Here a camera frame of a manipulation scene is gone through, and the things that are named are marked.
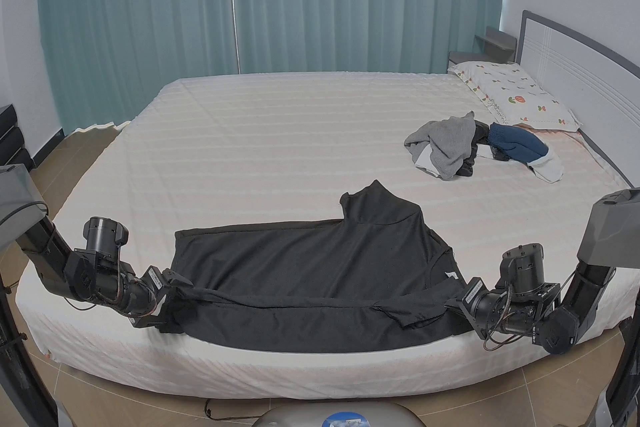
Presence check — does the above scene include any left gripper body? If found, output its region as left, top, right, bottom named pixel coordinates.
left=125, top=267, right=173, bottom=330

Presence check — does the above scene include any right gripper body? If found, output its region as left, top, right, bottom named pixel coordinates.
left=460, top=279, right=508, bottom=340

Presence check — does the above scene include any black T-shirt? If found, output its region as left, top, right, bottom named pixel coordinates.
left=159, top=180, right=483, bottom=355

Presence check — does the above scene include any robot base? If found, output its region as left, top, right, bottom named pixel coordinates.
left=252, top=402, right=426, bottom=427

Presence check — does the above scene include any pile of clothes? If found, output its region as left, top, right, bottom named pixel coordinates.
left=404, top=111, right=565, bottom=184

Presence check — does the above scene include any bed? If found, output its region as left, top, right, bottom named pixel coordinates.
left=15, top=10, right=640, bottom=398

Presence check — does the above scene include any white printed pillow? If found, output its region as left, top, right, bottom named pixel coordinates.
left=447, top=61, right=583, bottom=133

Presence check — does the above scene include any grey bedside table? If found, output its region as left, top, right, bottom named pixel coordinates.
left=447, top=26, right=517, bottom=65

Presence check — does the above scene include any black cable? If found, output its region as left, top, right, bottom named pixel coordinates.
left=481, top=330, right=533, bottom=352
left=0, top=201, right=49, bottom=228
left=203, top=397, right=226, bottom=421

